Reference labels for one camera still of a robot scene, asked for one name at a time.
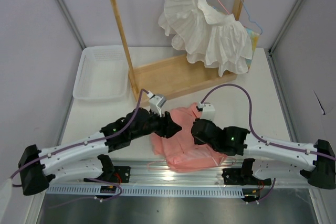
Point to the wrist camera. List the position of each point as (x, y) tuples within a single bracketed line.
[(156, 102), (206, 110)]

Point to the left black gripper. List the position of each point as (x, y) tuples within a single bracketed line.
[(167, 128)]

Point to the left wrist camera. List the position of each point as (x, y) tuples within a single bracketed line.
[(156, 102)]

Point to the pink skirt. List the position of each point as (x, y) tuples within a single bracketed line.
[(180, 152)]

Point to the white slotted cable duct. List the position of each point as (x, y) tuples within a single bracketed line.
[(155, 191)]

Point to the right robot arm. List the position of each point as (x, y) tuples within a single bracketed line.
[(266, 158)]

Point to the pink wire hanger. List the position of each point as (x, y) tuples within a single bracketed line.
[(157, 165)]

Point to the aluminium mounting rail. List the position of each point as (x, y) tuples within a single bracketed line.
[(136, 173)]

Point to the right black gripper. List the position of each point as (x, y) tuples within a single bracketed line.
[(198, 141)]

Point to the wooden clothes rack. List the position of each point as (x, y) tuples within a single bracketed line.
[(168, 72)]

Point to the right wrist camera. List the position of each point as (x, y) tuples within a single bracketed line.
[(206, 110)]

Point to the white plastic basket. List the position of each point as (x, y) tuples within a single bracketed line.
[(102, 74)]

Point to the white ruffled dress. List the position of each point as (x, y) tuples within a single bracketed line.
[(207, 35)]

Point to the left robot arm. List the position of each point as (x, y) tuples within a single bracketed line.
[(88, 158)]

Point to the colourful pastel garment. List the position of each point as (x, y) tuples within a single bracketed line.
[(254, 37)]

